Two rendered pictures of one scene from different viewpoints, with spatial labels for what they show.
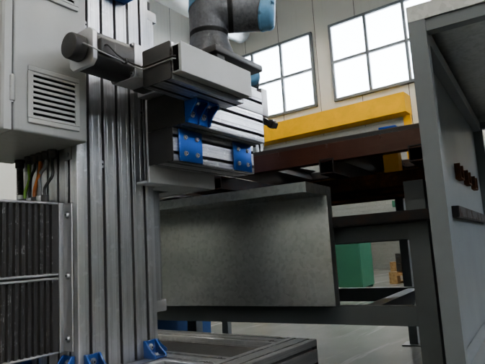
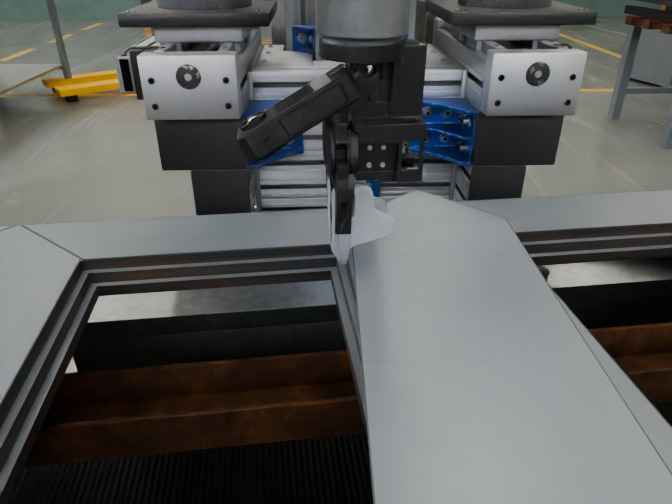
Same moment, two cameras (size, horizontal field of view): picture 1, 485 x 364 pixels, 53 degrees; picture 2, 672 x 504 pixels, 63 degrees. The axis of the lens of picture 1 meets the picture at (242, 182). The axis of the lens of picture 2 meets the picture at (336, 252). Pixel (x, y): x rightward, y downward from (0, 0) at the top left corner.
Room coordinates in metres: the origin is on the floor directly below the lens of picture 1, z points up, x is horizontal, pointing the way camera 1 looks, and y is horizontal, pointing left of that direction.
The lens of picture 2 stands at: (2.29, -0.37, 1.13)
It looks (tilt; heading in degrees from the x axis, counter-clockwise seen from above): 29 degrees down; 142
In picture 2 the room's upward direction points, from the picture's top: straight up
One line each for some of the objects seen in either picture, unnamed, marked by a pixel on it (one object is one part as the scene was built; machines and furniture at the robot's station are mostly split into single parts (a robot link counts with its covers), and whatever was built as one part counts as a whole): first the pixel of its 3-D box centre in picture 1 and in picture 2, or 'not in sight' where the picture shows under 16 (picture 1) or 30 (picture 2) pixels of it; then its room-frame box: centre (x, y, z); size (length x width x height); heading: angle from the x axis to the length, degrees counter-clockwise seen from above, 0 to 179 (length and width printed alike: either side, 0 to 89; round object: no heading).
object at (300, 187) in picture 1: (159, 209); (496, 264); (1.84, 0.32, 0.66); 1.30 x 0.20 x 0.03; 59
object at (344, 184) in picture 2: not in sight; (342, 185); (1.93, -0.08, 0.94); 0.05 x 0.02 x 0.09; 149
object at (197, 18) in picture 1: (210, 13); not in sight; (1.38, 0.07, 1.20); 0.13 x 0.12 x 0.14; 91
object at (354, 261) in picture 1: (347, 263); not in sight; (5.86, -1.18, 0.29); 0.61 x 0.46 x 0.57; 154
